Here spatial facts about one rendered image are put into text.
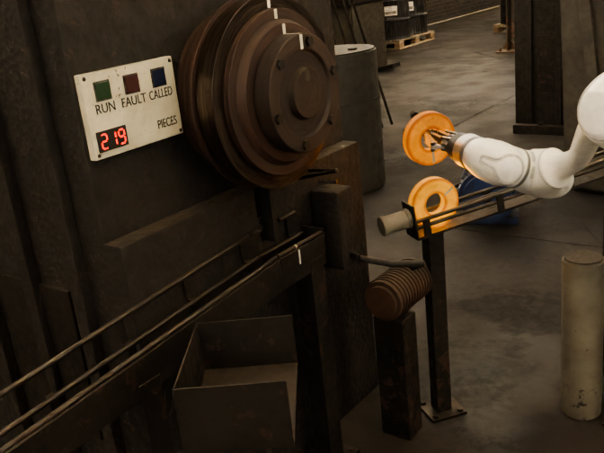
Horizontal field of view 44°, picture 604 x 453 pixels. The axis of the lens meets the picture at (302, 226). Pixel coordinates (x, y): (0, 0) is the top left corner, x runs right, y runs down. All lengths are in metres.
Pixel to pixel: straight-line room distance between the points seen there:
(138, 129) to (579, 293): 1.33
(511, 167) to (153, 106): 0.84
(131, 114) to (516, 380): 1.62
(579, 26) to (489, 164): 2.62
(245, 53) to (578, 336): 1.29
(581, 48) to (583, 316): 2.32
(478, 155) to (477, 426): 0.95
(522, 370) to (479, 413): 0.30
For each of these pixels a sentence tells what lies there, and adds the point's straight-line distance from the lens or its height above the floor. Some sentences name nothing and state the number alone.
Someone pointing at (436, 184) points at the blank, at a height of 0.76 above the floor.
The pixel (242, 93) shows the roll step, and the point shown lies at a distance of 1.72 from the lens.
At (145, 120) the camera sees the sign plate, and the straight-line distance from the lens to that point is 1.74.
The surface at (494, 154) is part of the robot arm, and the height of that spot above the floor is 0.93.
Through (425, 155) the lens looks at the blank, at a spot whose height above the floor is 0.85.
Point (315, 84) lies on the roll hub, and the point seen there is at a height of 1.13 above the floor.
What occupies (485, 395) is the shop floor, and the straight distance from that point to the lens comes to 2.62.
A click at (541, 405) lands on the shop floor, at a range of 2.58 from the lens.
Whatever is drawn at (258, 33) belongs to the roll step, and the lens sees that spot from 1.77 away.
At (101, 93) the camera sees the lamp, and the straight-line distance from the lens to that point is 1.65.
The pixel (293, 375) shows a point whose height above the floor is 0.61.
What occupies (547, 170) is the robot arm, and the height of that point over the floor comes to 0.87.
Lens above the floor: 1.41
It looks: 19 degrees down
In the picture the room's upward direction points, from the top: 6 degrees counter-clockwise
